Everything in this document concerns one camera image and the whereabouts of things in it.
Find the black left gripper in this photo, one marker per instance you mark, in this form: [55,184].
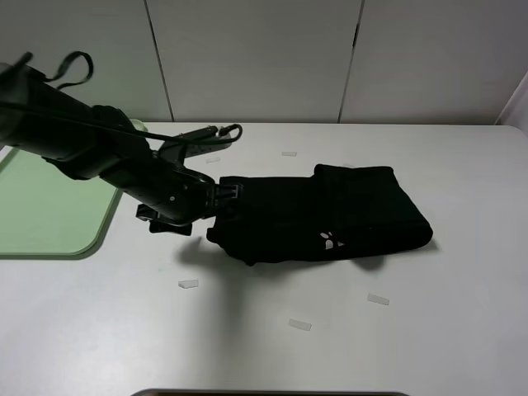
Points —
[221,198]

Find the black short sleeve t-shirt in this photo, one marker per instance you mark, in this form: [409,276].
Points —
[338,213]

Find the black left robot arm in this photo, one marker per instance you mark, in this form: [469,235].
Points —
[84,142]

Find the light green plastic tray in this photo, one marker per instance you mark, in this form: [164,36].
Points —
[47,216]

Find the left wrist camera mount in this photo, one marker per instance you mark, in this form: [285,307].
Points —
[159,223]

